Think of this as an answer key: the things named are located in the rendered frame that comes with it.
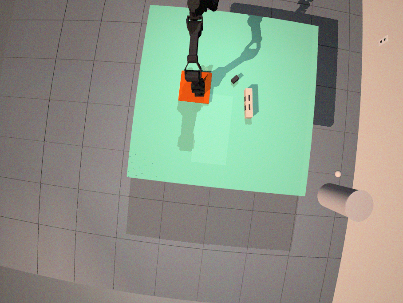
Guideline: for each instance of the black two-prong plug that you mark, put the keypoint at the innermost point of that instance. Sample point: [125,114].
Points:
[234,79]

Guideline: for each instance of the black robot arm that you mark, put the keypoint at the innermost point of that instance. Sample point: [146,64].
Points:
[195,28]

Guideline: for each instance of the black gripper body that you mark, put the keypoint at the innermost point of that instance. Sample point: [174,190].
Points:
[208,4]

